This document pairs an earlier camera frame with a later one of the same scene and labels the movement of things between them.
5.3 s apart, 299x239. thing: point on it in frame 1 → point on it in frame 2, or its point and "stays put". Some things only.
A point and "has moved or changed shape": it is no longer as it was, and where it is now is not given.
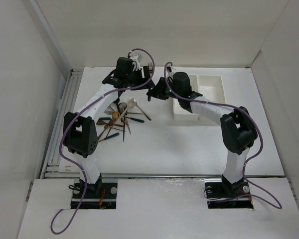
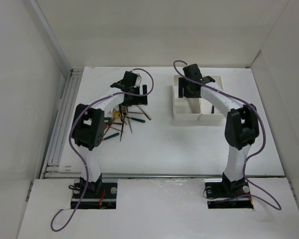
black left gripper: (146, 75) → (140, 100)
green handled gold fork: (135, 119) stays put
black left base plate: (97, 195) stays put
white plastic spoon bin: (181, 113) stays put
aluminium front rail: (60, 175) stays put
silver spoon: (131, 103) has moved or changed shape
